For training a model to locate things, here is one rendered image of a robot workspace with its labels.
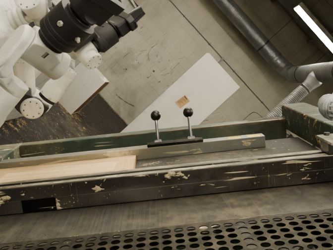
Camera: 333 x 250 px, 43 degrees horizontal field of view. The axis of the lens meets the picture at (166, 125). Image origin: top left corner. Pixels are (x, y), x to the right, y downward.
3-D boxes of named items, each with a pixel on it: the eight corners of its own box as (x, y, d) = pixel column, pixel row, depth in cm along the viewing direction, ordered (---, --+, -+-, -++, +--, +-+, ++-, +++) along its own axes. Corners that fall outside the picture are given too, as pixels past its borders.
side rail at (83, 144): (27, 167, 180) (23, 142, 178) (283, 141, 181) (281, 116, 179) (23, 171, 174) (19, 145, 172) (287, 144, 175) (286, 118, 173)
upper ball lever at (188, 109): (186, 144, 153) (182, 109, 157) (196, 143, 153) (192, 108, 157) (186, 141, 149) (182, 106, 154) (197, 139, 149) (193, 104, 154)
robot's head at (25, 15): (7, -5, 112) (38, -16, 111) (24, 17, 121) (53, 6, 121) (11, 15, 109) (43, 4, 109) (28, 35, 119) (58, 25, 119)
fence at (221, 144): (4, 170, 154) (2, 159, 153) (262, 143, 155) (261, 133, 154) (-1, 174, 149) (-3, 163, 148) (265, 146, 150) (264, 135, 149)
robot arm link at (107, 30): (126, 25, 158) (101, 44, 156) (114, 4, 152) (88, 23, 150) (142, 34, 149) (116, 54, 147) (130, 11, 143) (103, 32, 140)
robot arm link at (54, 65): (47, 26, 80) (9, 61, 84) (88, 57, 87) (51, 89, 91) (47, -4, 88) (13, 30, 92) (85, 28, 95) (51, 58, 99)
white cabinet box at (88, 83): (53, 86, 681) (85, 55, 675) (78, 112, 684) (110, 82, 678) (44, 86, 636) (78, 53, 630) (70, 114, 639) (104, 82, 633)
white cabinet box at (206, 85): (95, 156, 586) (204, 54, 567) (124, 186, 589) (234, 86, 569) (85, 164, 526) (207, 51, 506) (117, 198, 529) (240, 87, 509)
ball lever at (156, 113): (153, 147, 153) (150, 113, 157) (163, 146, 153) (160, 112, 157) (152, 144, 149) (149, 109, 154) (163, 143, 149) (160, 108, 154)
